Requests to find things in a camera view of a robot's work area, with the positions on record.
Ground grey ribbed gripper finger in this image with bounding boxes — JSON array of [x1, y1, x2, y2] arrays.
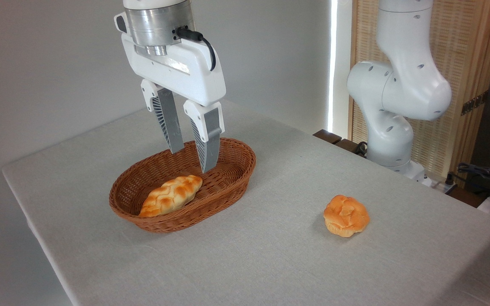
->
[[140, 79, 185, 155], [183, 100, 225, 174]]

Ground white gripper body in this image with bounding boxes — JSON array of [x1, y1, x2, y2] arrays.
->
[[121, 34, 227, 107]]

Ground round golden bread bun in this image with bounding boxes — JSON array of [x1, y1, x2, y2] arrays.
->
[[323, 195, 370, 238]]

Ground brown woven wicker basket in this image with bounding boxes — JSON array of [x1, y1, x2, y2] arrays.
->
[[109, 137, 257, 233]]

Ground braided golden bread loaf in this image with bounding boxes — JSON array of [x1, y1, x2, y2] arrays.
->
[[138, 175, 203, 218]]

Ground dark wooden boards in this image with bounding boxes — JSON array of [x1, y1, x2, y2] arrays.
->
[[313, 129, 370, 159]]

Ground grey tablecloth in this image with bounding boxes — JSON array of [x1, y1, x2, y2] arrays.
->
[[2, 89, 490, 306]]

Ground black metal screen hinge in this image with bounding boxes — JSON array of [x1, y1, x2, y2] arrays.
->
[[461, 90, 490, 116]]

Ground bamboo folding screen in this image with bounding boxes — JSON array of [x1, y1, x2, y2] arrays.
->
[[348, 0, 490, 180]]

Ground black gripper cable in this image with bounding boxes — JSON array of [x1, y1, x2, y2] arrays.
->
[[175, 26, 217, 72]]

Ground bundle of black cables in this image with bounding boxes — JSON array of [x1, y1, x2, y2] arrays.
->
[[456, 162, 490, 201]]

